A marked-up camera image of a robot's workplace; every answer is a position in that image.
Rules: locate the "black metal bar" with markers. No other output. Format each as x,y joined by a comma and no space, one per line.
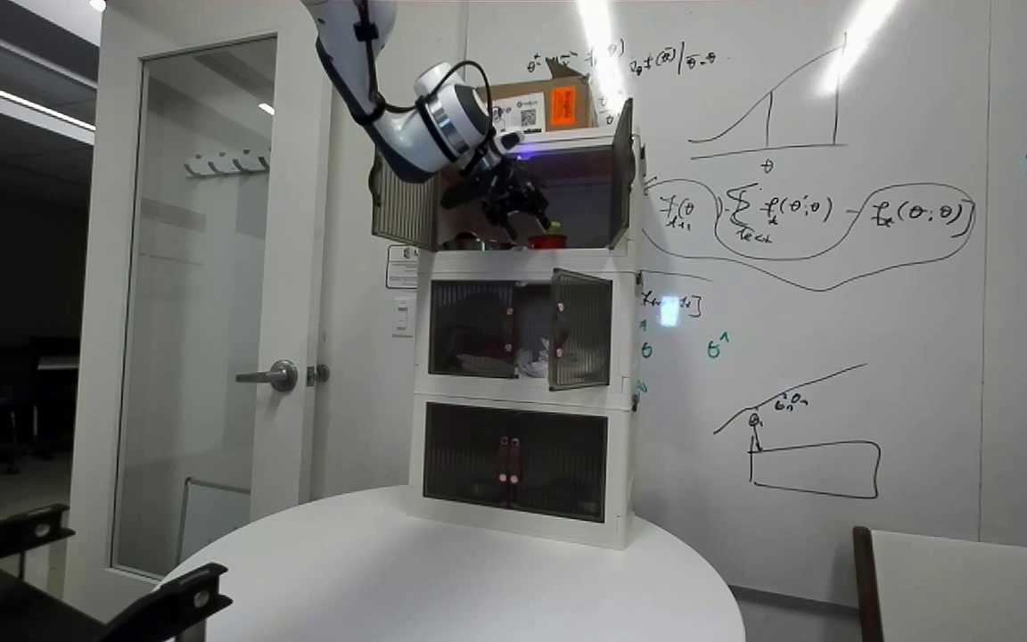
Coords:
9,535
176,599

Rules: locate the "white crumpled item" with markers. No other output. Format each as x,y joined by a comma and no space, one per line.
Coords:
534,362

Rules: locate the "small white whiteboard card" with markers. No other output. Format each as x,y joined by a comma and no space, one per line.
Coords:
671,306

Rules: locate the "white light switch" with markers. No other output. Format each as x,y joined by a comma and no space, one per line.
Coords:
403,313

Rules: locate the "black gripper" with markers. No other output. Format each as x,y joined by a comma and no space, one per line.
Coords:
503,182

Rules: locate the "white door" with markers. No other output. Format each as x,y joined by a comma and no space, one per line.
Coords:
302,306

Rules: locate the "small black object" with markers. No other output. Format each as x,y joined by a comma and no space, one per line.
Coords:
464,245

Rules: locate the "cardboard box with labels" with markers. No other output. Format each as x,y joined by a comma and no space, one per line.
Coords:
552,108

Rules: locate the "wall coat hook rack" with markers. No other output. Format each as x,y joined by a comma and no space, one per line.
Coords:
230,166

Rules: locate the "white three-tier cabinet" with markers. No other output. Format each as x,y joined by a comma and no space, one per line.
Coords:
527,393

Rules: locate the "white wall sign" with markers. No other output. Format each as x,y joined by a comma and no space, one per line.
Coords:
403,266

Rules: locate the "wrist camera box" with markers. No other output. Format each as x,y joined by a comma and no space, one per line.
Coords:
513,143

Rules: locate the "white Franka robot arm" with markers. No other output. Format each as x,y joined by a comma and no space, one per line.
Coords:
445,128

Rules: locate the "large wall whiteboard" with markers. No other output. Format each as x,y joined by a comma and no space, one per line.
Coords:
918,357

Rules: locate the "silver door lock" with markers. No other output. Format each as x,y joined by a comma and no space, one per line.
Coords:
319,371

